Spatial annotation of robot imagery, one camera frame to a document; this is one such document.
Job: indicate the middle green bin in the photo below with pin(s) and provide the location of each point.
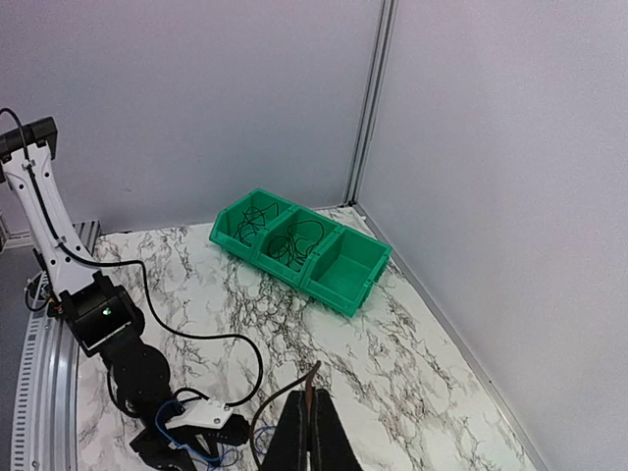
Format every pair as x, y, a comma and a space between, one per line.
289, 247

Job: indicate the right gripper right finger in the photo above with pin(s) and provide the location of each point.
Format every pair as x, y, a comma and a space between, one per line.
331, 447

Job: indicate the left corner aluminium post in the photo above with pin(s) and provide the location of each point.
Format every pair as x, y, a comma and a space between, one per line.
370, 103

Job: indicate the green bin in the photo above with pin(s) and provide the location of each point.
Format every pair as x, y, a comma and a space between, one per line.
240, 227
343, 272
289, 247

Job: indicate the left green bin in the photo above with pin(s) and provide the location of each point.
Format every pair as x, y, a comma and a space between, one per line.
240, 227

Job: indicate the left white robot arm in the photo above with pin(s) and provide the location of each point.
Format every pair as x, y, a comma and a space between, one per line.
106, 322

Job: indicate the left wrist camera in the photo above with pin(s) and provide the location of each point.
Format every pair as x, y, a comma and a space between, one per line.
202, 413

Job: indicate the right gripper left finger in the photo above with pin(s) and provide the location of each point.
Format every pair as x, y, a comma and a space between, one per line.
289, 446

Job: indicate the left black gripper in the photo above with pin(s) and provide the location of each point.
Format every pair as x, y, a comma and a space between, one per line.
183, 447

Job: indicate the right green bin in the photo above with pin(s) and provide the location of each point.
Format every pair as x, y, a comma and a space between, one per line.
343, 272

